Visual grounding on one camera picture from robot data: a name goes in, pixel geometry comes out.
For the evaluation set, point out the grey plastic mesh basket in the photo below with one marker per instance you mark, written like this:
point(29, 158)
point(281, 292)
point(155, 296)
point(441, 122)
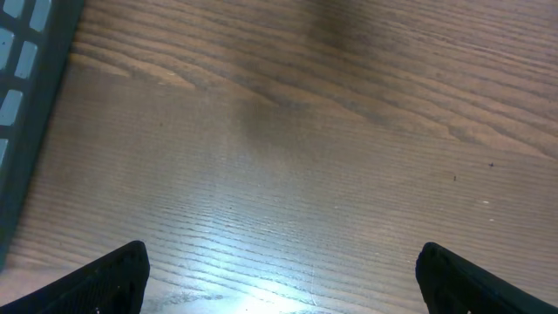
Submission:
point(36, 36)

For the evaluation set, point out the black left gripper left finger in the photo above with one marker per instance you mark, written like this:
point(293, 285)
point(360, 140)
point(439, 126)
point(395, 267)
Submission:
point(113, 284)

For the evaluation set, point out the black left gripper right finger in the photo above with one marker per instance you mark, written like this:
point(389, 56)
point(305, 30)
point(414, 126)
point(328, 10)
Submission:
point(451, 284)

